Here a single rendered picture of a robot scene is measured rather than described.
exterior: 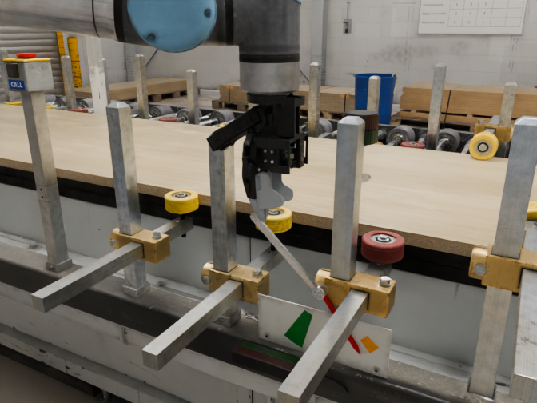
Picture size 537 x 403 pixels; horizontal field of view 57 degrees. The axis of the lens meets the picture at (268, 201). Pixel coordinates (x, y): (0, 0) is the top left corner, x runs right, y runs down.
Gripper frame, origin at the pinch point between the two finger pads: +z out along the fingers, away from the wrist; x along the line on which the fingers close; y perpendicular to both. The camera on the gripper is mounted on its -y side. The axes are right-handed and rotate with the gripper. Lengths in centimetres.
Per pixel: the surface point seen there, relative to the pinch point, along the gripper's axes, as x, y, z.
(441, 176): 69, 19, 9
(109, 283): 8, -46, 29
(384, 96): 560, -131, 54
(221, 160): 6.1, -11.3, -6.4
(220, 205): 6.1, -12.0, 2.5
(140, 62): 115, -128, -14
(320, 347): -12.3, 16.4, 13.2
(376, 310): 5.4, 19.6, 16.1
